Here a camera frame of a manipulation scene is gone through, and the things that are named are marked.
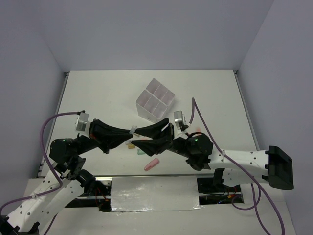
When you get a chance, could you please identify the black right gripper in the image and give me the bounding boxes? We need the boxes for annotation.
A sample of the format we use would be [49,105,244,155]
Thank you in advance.
[131,117,192,157]

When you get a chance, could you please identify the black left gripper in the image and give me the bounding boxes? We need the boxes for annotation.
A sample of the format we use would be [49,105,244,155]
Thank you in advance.
[75,118,134,156]

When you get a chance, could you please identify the clear pen cap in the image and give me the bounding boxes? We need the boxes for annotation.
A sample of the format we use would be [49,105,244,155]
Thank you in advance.
[129,125,137,135]

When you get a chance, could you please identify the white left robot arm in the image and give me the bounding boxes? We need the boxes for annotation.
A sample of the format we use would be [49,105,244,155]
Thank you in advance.
[0,119,134,235]

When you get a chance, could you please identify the green highlighter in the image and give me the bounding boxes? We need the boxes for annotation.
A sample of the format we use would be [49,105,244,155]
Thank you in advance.
[137,149,145,155]

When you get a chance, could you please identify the white six-compartment organizer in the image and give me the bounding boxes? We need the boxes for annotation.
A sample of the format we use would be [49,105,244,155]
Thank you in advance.
[135,78,175,123]

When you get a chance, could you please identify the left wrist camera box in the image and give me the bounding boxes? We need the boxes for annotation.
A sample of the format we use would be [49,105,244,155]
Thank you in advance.
[75,111,90,137]

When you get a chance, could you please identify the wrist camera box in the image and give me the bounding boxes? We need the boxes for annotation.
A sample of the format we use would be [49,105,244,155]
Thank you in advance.
[75,111,90,137]
[174,111,189,138]

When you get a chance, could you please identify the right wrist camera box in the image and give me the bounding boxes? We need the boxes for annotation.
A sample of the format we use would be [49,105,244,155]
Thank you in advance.
[174,111,189,138]

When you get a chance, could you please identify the metal table rail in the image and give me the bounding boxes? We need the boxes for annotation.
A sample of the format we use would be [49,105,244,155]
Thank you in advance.
[95,173,214,180]

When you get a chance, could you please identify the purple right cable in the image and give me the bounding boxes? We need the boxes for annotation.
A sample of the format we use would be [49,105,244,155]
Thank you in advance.
[188,97,286,235]

